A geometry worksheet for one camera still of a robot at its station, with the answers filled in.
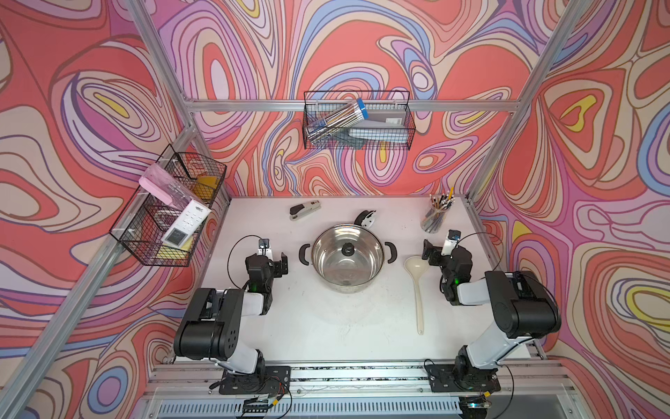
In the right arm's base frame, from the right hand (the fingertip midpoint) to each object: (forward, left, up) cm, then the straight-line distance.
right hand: (438, 246), depth 96 cm
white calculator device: (-9, +78, +28) cm, 83 cm away
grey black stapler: (+22, +52, -2) cm, 57 cm away
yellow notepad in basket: (-16, +80, +27) cm, 86 cm away
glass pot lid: (-8, +34, +8) cm, 36 cm away
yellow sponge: (+7, +77, +28) cm, 83 cm away
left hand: (-1, +62, +1) cm, 62 cm away
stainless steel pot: (-5, +19, +5) cm, 21 cm away
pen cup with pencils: (+12, -1, +7) cm, 14 cm away
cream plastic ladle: (-6, +8, -5) cm, 11 cm away
